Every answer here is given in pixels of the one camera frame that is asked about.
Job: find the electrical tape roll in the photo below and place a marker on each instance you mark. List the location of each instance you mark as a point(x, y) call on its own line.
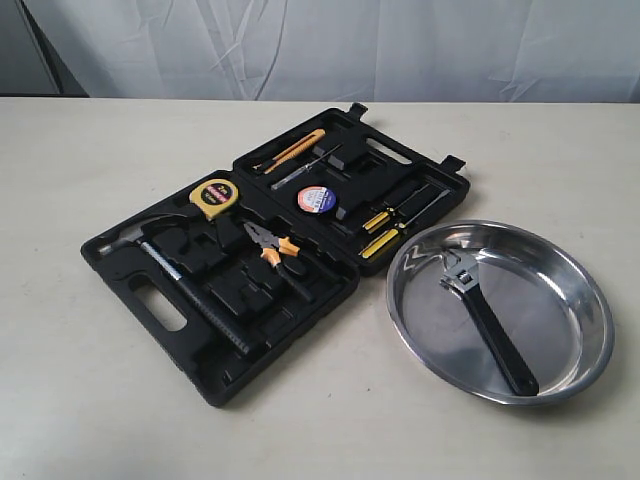
point(316, 200)

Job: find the black plastic tool case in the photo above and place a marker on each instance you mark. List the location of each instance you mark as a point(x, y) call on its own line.
point(229, 271)

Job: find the steel claw hammer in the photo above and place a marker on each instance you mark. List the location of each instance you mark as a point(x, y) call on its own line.
point(133, 234)

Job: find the yellow utility knife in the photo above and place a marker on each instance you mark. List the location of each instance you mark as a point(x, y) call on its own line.
point(291, 152)

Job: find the round stainless steel tray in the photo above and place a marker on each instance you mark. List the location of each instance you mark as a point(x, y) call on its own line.
point(547, 302)

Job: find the adjustable wrench black handle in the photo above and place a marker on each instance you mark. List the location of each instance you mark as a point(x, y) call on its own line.
point(461, 277)

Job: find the orange handled pliers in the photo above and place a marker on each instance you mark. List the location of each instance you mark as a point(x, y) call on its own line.
point(272, 250)

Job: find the white wrinkled backdrop curtain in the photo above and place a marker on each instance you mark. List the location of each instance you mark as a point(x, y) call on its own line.
point(393, 51)

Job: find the yellow tape measure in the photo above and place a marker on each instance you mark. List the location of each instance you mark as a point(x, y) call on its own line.
point(214, 196)

